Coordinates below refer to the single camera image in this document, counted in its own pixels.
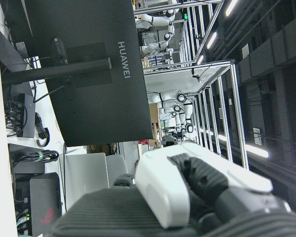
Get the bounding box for white humanoid robot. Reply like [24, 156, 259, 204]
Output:
[148, 90, 196, 134]
[135, 8, 176, 70]

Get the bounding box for black gaming computer red logo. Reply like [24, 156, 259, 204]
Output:
[29, 172, 63, 237]

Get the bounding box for aluminium frame cage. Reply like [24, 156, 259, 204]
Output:
[134, 0, 250, 171]

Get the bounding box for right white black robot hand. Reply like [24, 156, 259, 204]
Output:
[49, 142, 296, 237]

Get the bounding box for bundled black cable green tie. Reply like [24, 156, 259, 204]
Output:
[13, 150, 60, 169]

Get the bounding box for black curved strap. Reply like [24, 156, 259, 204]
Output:
[35, 112, 51, 148]

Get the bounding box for silver laptop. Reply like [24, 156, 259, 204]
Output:
[63, 152, 129, 211]

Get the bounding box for brown cardboard box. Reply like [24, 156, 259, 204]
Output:
[148, 103, 161, 139]

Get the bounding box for black Huawei monitor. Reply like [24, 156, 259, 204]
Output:
[24, 0, 154, 148]

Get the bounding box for dark grey docking box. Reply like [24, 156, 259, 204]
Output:
[10, 81, 36, 138]

